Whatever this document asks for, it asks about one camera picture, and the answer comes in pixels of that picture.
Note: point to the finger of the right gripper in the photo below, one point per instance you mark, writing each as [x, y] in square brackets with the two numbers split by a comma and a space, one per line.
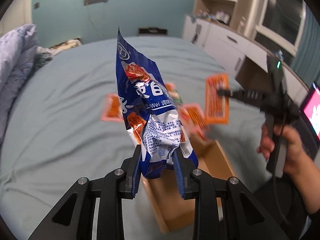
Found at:
[247, 96]

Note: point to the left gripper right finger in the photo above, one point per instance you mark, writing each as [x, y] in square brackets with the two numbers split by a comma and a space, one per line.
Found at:
[183, 168]

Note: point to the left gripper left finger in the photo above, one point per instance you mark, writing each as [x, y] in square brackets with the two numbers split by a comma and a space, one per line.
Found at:
[133, 174]

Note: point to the orange snack packet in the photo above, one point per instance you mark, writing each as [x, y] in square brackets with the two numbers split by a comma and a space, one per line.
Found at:
[216, 110]

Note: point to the blue white snack bag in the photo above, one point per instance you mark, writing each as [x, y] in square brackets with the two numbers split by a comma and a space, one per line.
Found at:
[150, 114]

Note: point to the right hand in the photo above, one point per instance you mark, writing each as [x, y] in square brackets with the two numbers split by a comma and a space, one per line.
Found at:
[297, 161]

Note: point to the laptop with pink screen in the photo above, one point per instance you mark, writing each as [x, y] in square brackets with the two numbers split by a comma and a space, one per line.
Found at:
[309, 121]

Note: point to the cardboard box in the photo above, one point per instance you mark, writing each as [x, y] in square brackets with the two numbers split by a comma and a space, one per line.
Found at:
[171, 194]

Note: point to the right pink snack packet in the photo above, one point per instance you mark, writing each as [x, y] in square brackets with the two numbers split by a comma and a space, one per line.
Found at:
[192, 118]

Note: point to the pink snack packet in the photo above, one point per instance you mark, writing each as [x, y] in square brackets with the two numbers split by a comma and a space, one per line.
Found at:
[112, 110]
[192, 118]

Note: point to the white cabinet unit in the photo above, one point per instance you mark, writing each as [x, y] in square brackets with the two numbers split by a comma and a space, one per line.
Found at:
[241, 34]

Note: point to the light blue bed sheet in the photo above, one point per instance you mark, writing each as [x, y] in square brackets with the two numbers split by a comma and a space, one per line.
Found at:
[55, 134]

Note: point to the purple floral duvet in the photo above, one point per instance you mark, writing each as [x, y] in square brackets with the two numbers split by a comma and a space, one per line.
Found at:
[18, 49]

